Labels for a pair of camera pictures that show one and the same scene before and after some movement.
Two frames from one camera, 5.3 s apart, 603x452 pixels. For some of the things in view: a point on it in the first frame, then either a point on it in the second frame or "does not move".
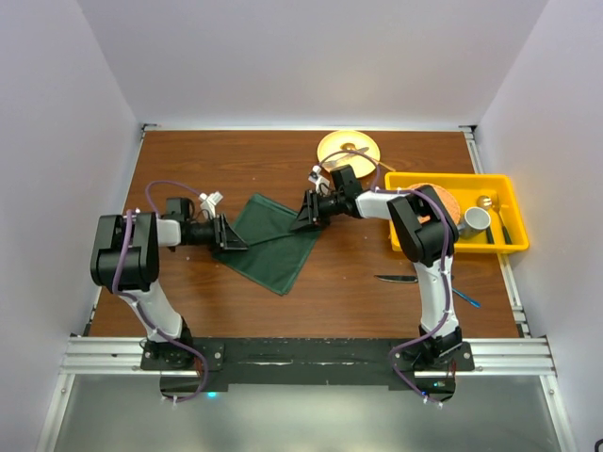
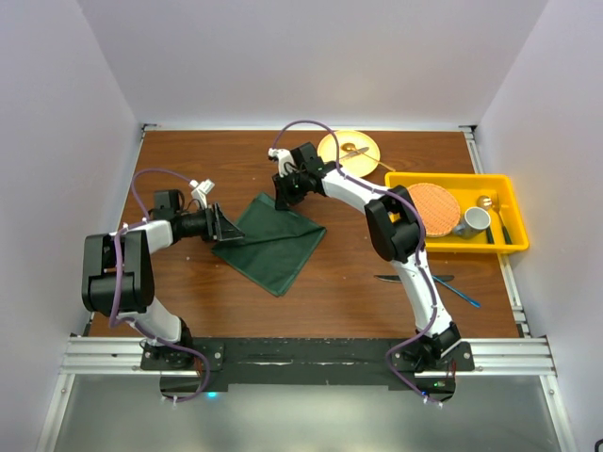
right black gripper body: [320, 207] -> [292, 186]
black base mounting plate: [196, 368] does not move
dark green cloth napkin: [276, 253] does not move
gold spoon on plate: [351, 147] does not move
